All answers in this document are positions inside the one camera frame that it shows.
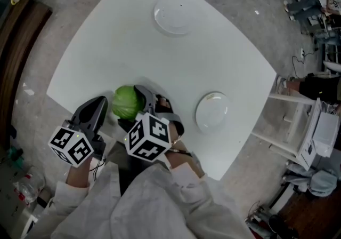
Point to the person's dark trousers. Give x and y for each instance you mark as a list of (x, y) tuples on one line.
[(128, 174)]

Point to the white box appliance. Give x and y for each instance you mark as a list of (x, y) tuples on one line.
[(322, 136)]

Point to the clear plastic bag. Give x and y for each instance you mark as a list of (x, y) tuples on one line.
[(28, 187)]

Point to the person's left forearm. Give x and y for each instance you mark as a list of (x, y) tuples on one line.
[(78, 174)]

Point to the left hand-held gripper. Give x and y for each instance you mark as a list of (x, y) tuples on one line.
[(70, 147)]

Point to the white square table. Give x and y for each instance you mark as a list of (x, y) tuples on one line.
[(138, 56)]

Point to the small white table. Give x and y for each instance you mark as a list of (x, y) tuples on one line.
[(293, 98)]

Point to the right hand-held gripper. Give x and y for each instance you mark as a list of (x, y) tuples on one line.
[(147, 139)]

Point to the wooden steps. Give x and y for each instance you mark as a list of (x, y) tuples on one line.
[(16, 59)]

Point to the white round plate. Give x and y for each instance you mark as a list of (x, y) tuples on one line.
[(174, 16)]

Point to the person's right forearm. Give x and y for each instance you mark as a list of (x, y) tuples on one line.
[(177, 162)]

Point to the green cabbage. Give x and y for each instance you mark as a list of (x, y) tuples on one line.
[(126, 103)]

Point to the person's right hand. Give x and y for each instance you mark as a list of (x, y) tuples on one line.
[(164, 102)]

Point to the person's white coat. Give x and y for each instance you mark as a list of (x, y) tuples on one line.
[(149, 206)]

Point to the white power strip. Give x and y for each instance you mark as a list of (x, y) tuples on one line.
[(302, 53)]

